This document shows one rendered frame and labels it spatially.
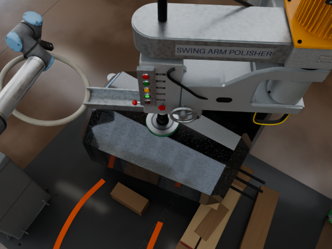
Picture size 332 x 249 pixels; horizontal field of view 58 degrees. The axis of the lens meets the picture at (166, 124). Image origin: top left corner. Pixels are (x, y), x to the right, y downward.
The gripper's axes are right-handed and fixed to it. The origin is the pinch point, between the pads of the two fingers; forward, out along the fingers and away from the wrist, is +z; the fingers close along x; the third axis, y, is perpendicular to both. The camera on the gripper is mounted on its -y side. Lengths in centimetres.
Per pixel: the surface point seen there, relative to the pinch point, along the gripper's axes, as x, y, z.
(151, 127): 61, -54, -1
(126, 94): 41, -41, -13
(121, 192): 82, -48, 76
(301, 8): 67, -76, -107
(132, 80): 18, -63, 11
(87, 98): 35.3, -19.4, -7.5
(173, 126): 66, -66, -6
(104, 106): 45, -25, -11
